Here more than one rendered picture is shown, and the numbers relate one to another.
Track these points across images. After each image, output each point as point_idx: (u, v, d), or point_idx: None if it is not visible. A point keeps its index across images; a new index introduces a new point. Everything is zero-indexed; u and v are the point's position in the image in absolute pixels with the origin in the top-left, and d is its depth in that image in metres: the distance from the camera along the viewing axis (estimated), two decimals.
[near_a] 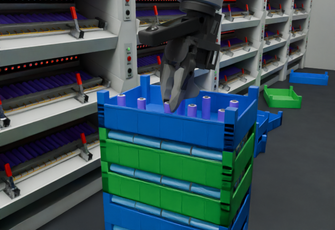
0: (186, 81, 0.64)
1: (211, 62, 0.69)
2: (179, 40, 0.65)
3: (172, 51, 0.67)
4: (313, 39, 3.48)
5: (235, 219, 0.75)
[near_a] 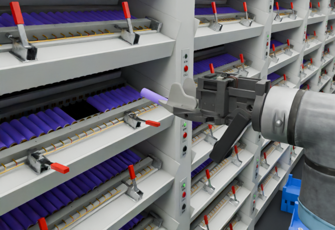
0: None
1: (220, 75, 0.63)
2: None
3: (211, 119, 0.62)
4: None
5: None
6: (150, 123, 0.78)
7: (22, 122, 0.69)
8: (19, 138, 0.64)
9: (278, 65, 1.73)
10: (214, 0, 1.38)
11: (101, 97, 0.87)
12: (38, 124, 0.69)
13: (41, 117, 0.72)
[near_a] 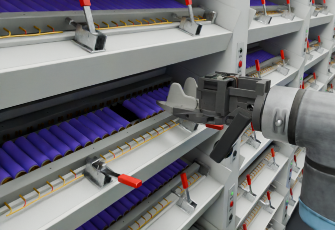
0: None
1: (220, 75, 0.63)
2: None
3: (212, 119, 0.62)
4: None
5: None
6: (212, 126, 0.69)
7: (72, 125, 0.59)
8: (74, 145, 0.54)
9: (312, 62, 1.63)
10: None
11: (150, 95, 0.77)
12: (90, 128, 0.60)
13: (91, 118, 0.62)
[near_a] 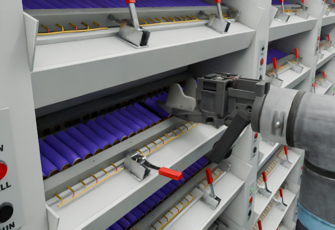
0: None
1: (220, 76, 0.63)
2: None
3: (211, 120, 0.62)
4: None
5: None
6: None
7: (107, 121, 0.60)
8: (111, 139, 0.55)
9: (323, 61, 1.64)
10: None
11: None
12: (124, 123, 0.61)
13: (124, 114, 0.63)
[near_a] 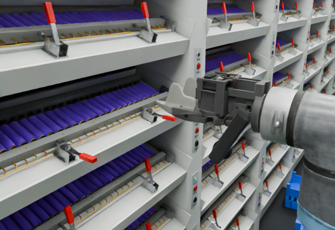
0: None
1: (220, 75, 0.63)
2: None
3: (211, 120, 0.62)
4: None
5: None
6: (167, 118, 0.82)
7: (48, 116, 0.73)
8: (47, 131, 0.67)
9: (283, 63, 1.76)
10: (222, 0, 1.42)
11: (118, 93, 0.91)
12: (62, 118, 0.73)
13: (64, 111, 0.76)
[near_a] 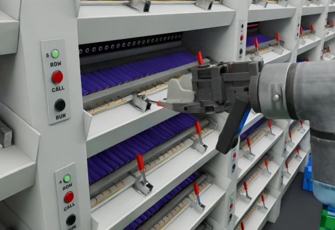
0: None
1: None
2: None
3: (212, 110, 0.61)
4: None
5: None
6: (198, 59, 0.91)
7: (113, 72, 0.80)
8: (117, 82, 0.75)
9: (305, 47, 1.83)
10: None
11: (166, 57, 0.98)
12: (125, 74, 0.81)
13: (125, 68, 0.83)
